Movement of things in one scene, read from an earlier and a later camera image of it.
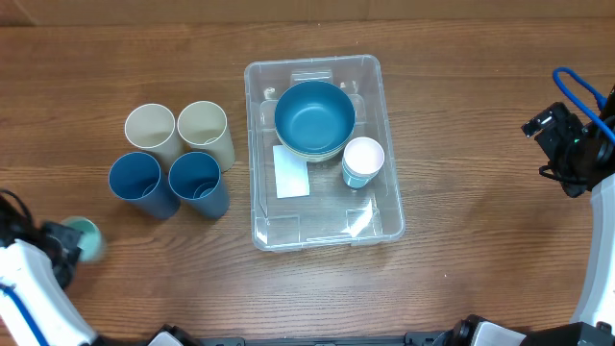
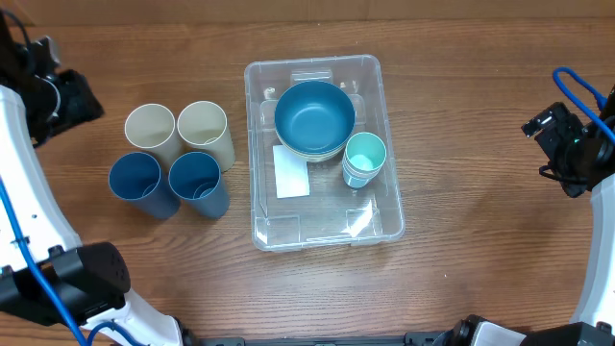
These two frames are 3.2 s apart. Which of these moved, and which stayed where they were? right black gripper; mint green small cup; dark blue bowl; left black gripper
Moved: left black gripper; mint green small cup
Stayed: dark blue bowl; right black gripper
